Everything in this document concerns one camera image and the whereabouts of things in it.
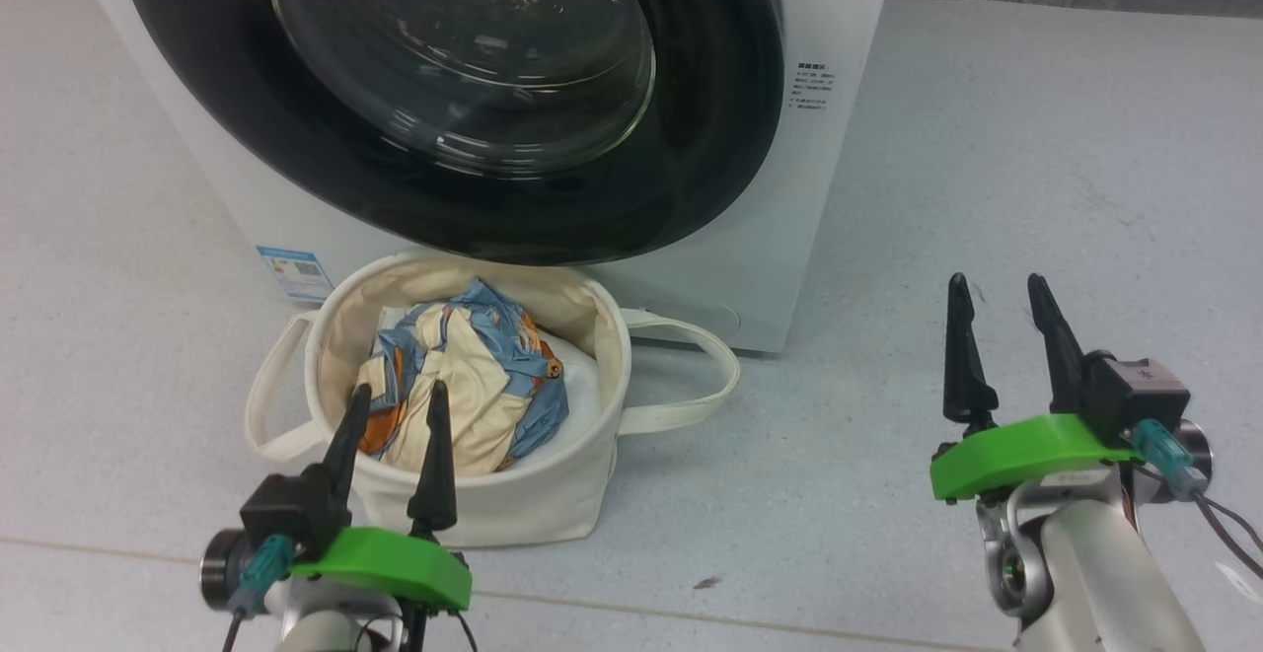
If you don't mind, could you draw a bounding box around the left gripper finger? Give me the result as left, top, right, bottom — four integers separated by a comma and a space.
408, 381, 460, 538
316, 384, 373, 527

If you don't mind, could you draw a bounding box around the blue energy label sticker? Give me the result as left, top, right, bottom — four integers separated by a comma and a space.
257, 245, 334, 303

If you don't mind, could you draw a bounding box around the right teal cable connector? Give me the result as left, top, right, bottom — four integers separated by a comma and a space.
1130, 420, 1207, 500

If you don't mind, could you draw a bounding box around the round black glass washer door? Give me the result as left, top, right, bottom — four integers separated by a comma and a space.
116, 0, 785, 266

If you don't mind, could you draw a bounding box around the white front-load washing machine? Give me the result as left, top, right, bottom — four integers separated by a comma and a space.
61, 0, 901, 354

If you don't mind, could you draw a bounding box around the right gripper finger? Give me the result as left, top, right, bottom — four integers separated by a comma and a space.
942, 273, 1000, 426
1026, 273, 1086, 416

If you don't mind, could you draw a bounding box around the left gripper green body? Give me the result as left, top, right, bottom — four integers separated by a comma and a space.
291, 527, 473, 612

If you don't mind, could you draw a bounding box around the cream canvas laundry basket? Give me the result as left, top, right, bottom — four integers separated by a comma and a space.
244, 253, 741, 547

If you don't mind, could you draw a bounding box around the left teal cable connector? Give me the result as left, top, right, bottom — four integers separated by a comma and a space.
232, 534, 295, 618

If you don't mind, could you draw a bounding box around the right camera black cable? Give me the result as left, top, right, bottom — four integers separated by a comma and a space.
1135, 465, 1263, 579

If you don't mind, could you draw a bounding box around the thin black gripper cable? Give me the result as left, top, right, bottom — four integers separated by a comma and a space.
400, 603, 480, 652

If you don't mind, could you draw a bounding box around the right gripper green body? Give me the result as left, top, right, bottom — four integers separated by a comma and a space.
929, 413, 1146, 503

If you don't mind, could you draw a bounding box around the white cloth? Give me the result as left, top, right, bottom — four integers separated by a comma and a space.
375, 302, 605, 466

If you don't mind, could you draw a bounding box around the teal cable connector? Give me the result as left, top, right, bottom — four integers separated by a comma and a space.
232, 534, 295, 618
1130, 420, 1207, 500

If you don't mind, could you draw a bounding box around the round washer filter cover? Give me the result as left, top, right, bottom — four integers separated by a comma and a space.
631, 287, 741, 342

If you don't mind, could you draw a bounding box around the blue garment with orange print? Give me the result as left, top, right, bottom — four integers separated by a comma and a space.
370, 277, 571, 461

